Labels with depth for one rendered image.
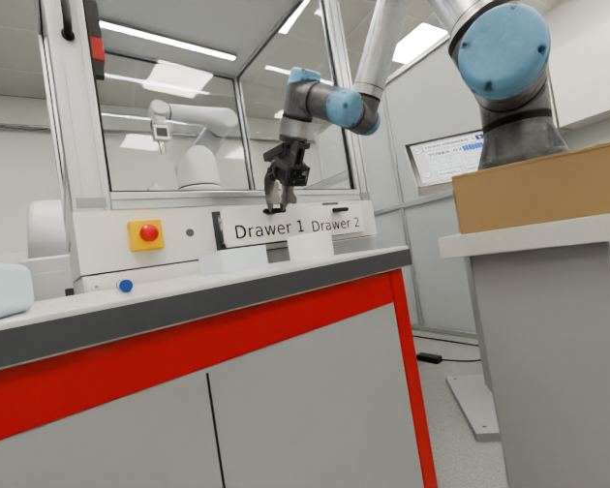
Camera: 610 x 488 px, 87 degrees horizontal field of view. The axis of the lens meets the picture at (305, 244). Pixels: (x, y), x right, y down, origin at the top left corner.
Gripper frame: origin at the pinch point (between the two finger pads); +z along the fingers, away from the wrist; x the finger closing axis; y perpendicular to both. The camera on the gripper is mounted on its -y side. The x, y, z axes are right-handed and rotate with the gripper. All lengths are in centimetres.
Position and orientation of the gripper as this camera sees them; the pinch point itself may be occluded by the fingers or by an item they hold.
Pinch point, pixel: (275, 205)
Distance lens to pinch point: 93.2
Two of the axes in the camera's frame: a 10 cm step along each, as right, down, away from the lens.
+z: -2.1, 8.7, 4.4
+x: 7.9, -1.1, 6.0
